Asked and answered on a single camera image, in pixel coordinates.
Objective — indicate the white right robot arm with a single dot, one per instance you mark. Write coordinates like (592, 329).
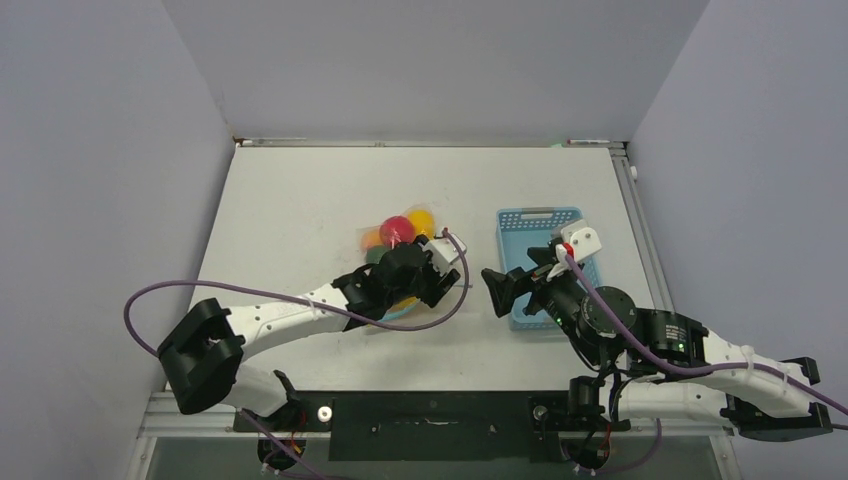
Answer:
(656, 364)

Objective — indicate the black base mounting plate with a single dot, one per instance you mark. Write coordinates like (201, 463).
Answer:
(437, 425)

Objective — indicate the green pepper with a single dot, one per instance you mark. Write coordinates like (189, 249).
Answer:
(374, 254)

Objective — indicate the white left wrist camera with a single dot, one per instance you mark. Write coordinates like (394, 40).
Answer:
(445, 253)

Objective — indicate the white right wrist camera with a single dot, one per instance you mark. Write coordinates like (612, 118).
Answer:
(577, 240)

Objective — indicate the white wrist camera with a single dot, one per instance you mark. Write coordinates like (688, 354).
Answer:
(577, 240)
(445, 253)

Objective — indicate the aluminium right frame rail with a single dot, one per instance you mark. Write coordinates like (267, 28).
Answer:
(626, 175)

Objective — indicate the aluminium frame rail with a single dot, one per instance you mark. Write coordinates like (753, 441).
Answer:
(626, 175)
(162, 419)

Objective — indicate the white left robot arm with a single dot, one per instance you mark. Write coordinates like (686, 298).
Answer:
(205, 356)

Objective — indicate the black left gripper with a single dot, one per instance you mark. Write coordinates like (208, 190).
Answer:
(437, 283)

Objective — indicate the red apple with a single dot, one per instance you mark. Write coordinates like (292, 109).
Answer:
(395, 230)

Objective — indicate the clear zip top bag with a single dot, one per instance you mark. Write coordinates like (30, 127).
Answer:
(404, 308)

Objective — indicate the light blue plastic basket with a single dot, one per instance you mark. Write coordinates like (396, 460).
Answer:
(517, 230)

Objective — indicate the aluminium front frame rail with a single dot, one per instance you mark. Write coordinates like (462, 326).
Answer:
(162, 419)

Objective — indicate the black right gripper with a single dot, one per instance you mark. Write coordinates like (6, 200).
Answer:
(502, 288)

